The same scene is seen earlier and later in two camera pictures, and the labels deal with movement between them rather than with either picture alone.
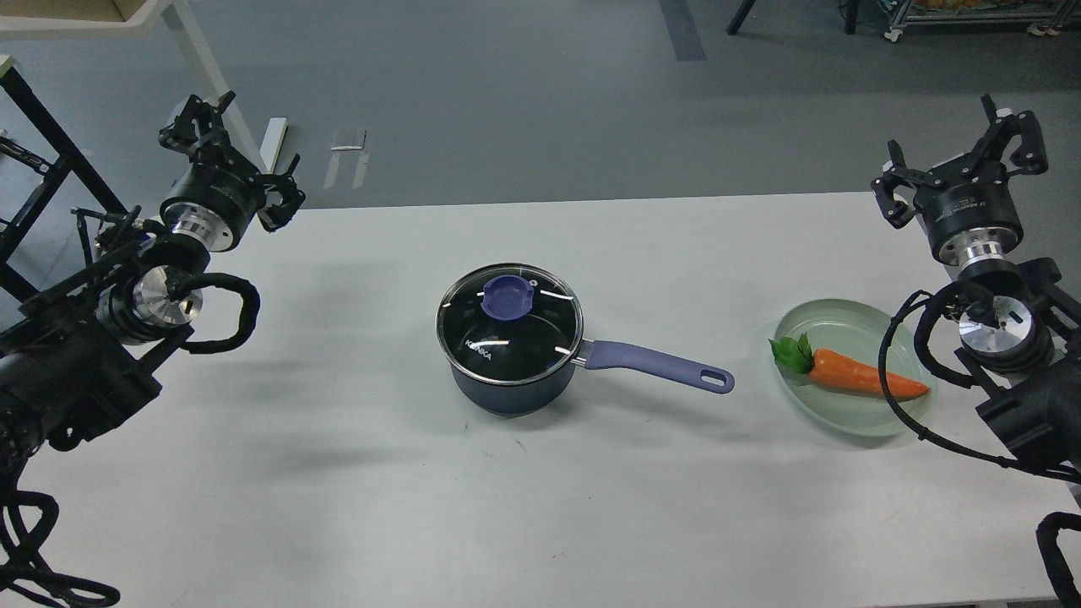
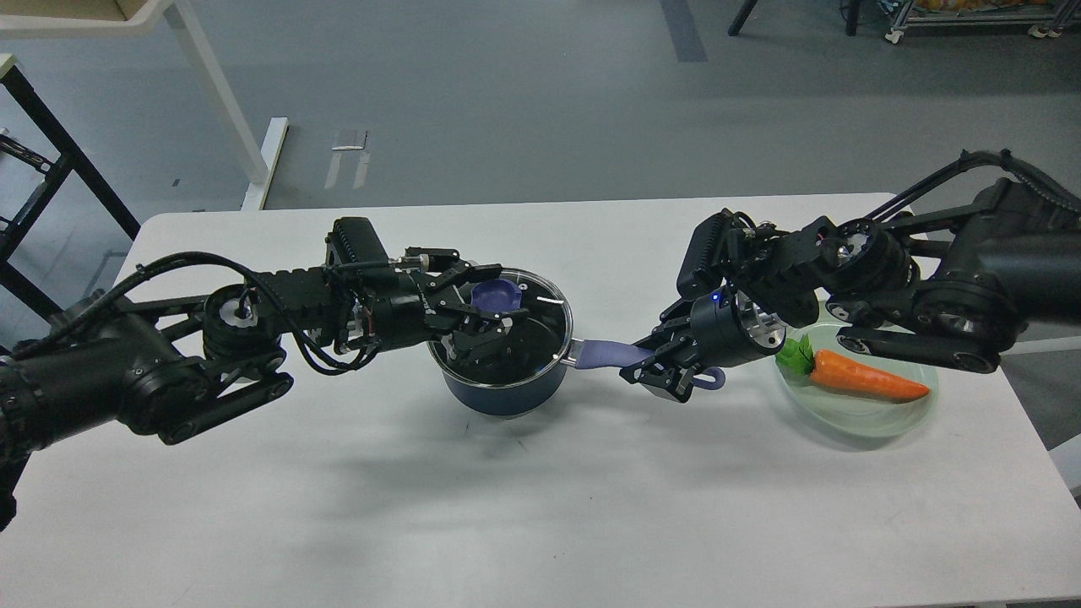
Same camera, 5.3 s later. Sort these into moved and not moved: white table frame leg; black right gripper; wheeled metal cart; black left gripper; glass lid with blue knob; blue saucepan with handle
Moved: black left gripper; black right gripper
Not moved: blue saucepan with handle; white table frame leg; glass lid with blue knob; wheeled metal cart
